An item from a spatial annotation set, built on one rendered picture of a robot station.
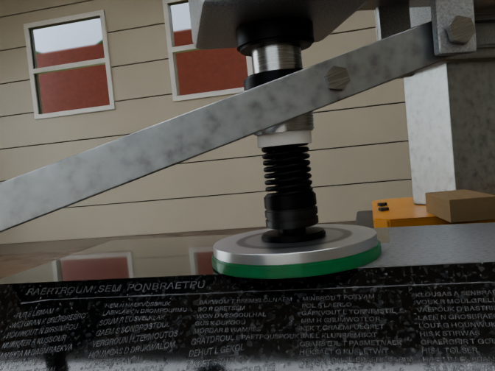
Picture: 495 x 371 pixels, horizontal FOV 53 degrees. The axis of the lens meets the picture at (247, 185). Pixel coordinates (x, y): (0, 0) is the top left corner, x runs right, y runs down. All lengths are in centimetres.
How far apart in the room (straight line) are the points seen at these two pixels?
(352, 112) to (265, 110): 619
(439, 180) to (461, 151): 10
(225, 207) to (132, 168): 649
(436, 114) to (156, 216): 628
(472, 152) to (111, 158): 103
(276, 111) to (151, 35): 697
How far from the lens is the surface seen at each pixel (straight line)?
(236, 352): 56
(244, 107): 58
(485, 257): 62
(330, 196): 679
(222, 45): 74
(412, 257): 63
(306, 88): 60
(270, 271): 56
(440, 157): 141
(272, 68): 63
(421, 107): 146
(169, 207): 732
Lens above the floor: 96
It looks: 3 degrees down
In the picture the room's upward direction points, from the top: 6 degrees counter-clockwise
